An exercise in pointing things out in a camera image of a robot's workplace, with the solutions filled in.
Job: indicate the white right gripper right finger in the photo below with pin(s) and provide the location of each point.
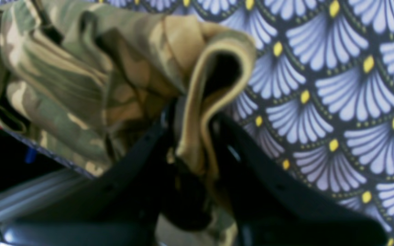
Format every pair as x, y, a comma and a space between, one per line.
271, 208

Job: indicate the grey metal table rail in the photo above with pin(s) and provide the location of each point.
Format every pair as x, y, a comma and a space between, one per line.
37, 193

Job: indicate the purple fan-pattern tablecloth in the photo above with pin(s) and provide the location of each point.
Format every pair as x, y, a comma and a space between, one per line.
320, 99

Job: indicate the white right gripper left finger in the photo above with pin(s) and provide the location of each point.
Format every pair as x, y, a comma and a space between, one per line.
120, 208

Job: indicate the camouflage T-shirt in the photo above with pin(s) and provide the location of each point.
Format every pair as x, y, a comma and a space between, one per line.
85, 81

